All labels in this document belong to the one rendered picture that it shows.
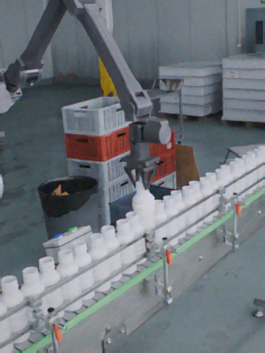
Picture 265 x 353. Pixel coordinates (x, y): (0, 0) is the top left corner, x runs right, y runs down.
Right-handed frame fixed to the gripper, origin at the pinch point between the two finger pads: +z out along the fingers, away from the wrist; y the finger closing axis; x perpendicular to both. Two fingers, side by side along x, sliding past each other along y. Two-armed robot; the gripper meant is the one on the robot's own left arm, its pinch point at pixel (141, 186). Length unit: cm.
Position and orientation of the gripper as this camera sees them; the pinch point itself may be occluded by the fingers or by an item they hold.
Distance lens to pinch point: 144.9
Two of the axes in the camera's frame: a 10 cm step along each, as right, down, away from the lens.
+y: -7.7, -1.5, 6.1
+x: -6.3, 2.6, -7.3
